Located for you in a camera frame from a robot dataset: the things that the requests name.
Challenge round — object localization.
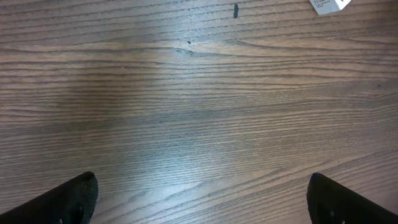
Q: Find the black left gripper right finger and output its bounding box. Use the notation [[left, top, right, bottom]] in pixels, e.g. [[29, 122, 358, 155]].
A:
[[307, 173, 397, 224]]

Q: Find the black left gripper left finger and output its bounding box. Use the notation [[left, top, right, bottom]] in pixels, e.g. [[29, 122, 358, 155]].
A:
[[1, 172, 99, 224]]

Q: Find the white hammer picture block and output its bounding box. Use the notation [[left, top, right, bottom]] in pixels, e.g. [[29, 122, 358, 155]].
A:
[[309, 0, 351, 15]]

